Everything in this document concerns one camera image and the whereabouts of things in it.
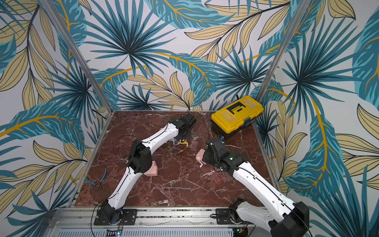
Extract pink sharpener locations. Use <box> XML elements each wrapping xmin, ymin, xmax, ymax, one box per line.
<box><xmin>144</xmin><ymin>161</ymin><xmax>159</xmax><ymax>177</ymax></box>
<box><xmin>195</xmin><ymin>149</ymin><xmax>206</xmax><ymax>168</ymax></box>

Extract yellow pencil sharpener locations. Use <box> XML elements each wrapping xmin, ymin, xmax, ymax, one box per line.
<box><xmin>179</xmin><ymin>139</ymin><xmax>189</xmax><ymax>147</ymax></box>

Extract red transparent tray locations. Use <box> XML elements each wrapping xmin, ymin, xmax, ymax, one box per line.
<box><xmin>211</xmin><ymin>172</ymin><xmax>225</xmax><ymax>184</ymax></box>

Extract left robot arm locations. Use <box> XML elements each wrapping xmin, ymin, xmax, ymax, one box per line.
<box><xmin>94</xmin><ymin>113</ymin><xmax>196</xmax><ymax>225</ymax></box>

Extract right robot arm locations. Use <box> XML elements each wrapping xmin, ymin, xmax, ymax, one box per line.
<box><xmin>202</xmin><ymin>137</ymin><xmax>310</xmax><ymax>237</ymax></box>

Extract clear pink tray back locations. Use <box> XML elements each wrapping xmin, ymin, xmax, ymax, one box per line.
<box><xmin>189</xmin><ymin>140</ymin><xmax>198</xmax><ymax>150</ymax></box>

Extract yellow black toolbox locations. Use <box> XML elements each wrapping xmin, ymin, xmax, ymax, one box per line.
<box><xmin>211</xmin><ymin>96</ymin><xmax>264</xmax><ymax>140</ymax></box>

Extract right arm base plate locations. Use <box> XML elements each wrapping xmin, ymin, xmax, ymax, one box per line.
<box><xmin>212</xmin><ymin>208</ymin><xmax>243</xmax><ymax>225</ymax></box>

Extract blue handled pliers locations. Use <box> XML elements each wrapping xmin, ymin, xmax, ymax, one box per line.
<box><xmin>85</xmin><ymin>169</ymin><xmax>107</xmax><ymax>190</ymax></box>

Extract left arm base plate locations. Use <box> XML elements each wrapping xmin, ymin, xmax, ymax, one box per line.
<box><xmin>93</xmin><ymin>208</ymin><xmax>137</xmax><ymax>227</ymax></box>

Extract aluminium front rail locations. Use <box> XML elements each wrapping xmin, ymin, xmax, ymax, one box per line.
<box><xmin>47</xmin><ymin>206</ymin><xmax>300</xmax><ymax>237</ymax></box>

